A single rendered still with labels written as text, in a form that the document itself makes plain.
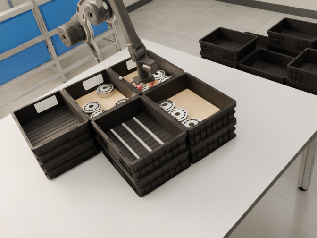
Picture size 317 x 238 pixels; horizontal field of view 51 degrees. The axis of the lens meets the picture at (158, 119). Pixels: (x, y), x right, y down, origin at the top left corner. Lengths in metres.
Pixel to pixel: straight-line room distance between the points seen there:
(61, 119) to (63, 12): 2.04
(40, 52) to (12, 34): 0.34
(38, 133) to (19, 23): 1.89
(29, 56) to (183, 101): 2.24
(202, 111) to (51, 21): 2.38
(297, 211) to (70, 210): 1.43
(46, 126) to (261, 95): 1.23
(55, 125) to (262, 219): 1.39
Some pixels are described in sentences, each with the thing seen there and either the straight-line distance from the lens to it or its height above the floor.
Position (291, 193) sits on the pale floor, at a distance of 2.43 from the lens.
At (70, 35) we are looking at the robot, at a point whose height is 0.91.
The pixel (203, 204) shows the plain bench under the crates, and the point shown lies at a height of 0.70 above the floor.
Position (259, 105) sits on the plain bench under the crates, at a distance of 1.96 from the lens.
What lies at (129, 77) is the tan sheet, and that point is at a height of 0.83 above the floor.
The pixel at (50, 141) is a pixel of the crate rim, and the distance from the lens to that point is 1.64.
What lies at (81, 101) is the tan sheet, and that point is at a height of 0.83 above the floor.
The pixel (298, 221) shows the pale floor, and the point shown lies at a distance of 2.31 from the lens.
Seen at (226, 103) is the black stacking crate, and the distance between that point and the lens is 1.66.
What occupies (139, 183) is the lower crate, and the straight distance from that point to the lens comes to 1.46.
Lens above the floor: 1.90
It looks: 39 degrees down
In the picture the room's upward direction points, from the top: 11 degrees counter-clockwise
